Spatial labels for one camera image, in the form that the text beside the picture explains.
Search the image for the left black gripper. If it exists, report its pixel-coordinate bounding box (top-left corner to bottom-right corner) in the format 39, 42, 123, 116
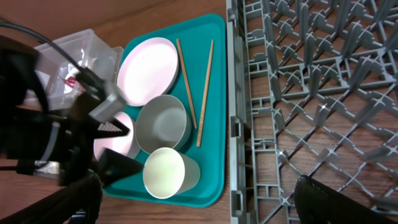
15, 93, 144, 187

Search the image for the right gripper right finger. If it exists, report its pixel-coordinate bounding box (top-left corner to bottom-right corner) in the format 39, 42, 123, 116
294, 175, 396, 224

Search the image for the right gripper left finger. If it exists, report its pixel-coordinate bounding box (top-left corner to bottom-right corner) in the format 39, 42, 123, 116
1, 173, 103, 223

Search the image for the pink bowl with rice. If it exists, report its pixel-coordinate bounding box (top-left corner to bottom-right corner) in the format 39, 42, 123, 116
93, 112, 141, 160

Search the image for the grey-green bowl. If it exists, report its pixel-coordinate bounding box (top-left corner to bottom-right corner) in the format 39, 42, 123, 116
136, 95, 192, 154

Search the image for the white paper cup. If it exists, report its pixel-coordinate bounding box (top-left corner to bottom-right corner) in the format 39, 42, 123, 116
143, 147, 201, 200

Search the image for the red snack wrapper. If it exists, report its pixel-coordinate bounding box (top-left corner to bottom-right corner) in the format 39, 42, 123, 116
63, 77, 84, 91

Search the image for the pink round plate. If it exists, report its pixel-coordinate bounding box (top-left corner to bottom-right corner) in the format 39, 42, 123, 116
116, 37, 179, 106

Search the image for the wooden chopstick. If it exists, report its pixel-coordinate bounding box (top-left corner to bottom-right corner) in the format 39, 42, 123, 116
197, 40, 214, 147
176, 39, 198, 129

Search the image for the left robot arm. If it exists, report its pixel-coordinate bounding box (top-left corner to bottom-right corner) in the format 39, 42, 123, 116
1, 36, 143, 186

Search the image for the grey dishwasher rack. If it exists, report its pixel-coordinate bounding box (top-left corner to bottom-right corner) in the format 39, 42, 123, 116
226, 0, 397, 223

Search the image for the teal serving tray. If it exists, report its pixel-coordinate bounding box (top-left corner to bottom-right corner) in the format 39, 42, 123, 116
102, 13, 227, 208

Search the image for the clear plastic bin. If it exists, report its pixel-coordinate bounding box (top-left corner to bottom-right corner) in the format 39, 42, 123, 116
35, 29, 124, 110

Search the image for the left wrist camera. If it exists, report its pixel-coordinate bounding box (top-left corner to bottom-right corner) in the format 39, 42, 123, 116
89, 81, 127, 123

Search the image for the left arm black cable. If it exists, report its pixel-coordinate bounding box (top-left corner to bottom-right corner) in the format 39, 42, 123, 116
0, 20, 103, 94

